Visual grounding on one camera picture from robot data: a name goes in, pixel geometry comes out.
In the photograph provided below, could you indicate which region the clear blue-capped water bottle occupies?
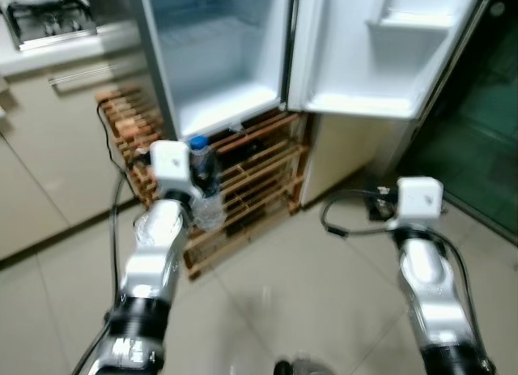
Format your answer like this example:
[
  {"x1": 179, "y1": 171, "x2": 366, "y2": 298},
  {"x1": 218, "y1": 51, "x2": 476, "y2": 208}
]
[{"x1": 187, "y1": 135, "x2": 227, "y2": 232}]

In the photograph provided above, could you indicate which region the small fridge body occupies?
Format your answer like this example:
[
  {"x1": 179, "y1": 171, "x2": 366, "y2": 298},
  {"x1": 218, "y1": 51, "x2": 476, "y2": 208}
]
[{"x1": 133, "y1": 0, "x2": 297, "y2": 143}]

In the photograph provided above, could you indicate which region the white fridge door shelf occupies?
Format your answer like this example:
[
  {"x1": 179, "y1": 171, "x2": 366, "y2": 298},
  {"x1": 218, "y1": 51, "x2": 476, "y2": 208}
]
[{"x1": 367, "y1": 0, "x2": 460, "y2": 32}]

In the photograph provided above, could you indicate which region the wooden slatted rack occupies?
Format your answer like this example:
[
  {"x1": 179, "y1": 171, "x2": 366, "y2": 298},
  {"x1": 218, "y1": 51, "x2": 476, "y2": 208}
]
[{"x1": 96, "y1": 87, "x2": 313, "y2": 280}]

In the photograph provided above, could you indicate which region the glass sliding door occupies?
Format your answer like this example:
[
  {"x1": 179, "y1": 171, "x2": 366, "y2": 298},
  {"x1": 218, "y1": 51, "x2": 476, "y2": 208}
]
[{"x1": 395, "y1": 0, "x2": 518, "y2": 240}]

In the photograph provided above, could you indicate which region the white kitchen counter cabinet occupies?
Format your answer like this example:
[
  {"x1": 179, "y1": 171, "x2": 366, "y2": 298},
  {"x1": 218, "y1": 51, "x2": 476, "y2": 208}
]
[{"x1": 0, "y1": 22, "x2": 164, "y2": 264}]

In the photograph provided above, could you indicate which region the steel gas hob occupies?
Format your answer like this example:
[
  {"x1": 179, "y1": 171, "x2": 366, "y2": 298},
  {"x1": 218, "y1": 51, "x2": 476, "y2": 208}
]
[{"x1": 3, "y1": 0, "x2": 100, "y2": 53}]

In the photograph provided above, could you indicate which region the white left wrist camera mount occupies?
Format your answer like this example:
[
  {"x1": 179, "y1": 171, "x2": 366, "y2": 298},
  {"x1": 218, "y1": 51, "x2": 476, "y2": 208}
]
[{"x1": 149, "y1": 139, "x2": 193, "y2": 195}]

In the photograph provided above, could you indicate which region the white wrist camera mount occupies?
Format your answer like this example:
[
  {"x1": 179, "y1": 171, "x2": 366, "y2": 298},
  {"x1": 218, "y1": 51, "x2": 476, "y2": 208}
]
[
  {"x1": 149, "y1": 139, "x2": 193, "y2": 195},
  {"x1": 394, "y1": 176, "x2": 445, "y2": 231}
]

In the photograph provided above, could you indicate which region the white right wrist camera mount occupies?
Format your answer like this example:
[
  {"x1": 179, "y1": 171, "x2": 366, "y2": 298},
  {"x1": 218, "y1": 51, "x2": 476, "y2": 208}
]
[{"x1": 394, "y1": 176, "x2": 445, "y2": 231}]

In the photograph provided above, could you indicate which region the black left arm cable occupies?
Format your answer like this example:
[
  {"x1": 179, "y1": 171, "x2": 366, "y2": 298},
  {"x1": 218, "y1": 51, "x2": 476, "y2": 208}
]
[{"x1": 71, "y1": 151, "x2": 155, "y2": 375}]

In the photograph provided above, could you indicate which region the black power cord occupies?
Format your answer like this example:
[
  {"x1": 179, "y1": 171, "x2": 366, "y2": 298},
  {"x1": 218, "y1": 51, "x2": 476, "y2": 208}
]
[{"x1": 96, "y1": 99, "x2": 140, "y2": 191}]

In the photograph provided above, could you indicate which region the metal bar cabinet handle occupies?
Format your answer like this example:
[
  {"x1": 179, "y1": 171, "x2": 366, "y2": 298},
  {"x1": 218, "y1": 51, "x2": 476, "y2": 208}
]
[{"x1": 47, "y1": 62, "x2": 148, "y2": 90}]

